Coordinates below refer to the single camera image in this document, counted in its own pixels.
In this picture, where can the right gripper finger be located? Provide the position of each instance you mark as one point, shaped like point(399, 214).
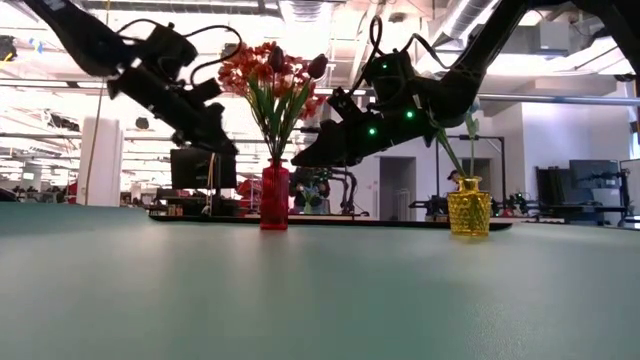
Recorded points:
point(335, 140)
point(320, 161)

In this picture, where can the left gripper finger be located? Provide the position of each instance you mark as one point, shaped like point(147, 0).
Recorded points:
point(210, 145)
point(215, 125)

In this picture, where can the cream artificial tulip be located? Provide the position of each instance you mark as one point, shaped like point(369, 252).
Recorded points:
point(450, 152)

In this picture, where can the orange flower bouquet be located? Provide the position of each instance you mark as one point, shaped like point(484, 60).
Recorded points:
point(245, 65)

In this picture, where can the dark red artificial tulip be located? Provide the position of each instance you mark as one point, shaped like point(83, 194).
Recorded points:
point(318, 66)
point(276, 59)

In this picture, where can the white and blue tulip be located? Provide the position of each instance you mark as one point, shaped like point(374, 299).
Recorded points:
point(472, 150)

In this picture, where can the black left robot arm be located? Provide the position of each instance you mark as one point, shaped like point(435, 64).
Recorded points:
point(85, 35)

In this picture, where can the black background robot arm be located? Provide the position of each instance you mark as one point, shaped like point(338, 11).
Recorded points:
point(353, 192)

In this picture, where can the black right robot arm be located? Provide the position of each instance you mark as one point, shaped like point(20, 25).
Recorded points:
point(480, 50)

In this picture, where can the red glass vase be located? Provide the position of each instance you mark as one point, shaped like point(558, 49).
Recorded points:
point(274, 200)

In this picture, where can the yellow glass vase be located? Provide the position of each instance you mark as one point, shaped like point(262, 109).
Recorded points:
point(469, 210)

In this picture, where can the black monitor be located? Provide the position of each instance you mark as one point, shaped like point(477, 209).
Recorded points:
point(200, 170)

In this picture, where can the person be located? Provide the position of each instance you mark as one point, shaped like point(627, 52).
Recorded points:
point(322, 190)
point(453, 175)

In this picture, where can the grey double door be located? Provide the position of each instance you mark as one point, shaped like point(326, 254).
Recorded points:
point(397, 190)

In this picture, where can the white column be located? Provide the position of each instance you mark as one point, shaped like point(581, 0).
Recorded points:
point(107, 165)

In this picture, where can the grey ceiling pipe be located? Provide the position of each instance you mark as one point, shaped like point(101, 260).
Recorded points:
point(575, 100)

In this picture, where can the black background desk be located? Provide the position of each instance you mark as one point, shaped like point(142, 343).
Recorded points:
point(590, 207)

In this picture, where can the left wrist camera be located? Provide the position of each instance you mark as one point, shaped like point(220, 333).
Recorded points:
point(170, 50)

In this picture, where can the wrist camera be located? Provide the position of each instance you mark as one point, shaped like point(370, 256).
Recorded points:
point(392, 75)
point(170, 50)

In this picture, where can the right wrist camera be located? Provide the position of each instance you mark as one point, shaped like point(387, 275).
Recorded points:
point(392, 75)

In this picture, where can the black aluminium table frame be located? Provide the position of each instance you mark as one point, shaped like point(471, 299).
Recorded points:
point(350, 223)

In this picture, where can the dark wall screen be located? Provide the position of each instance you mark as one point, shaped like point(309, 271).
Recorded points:
point(595, 180)

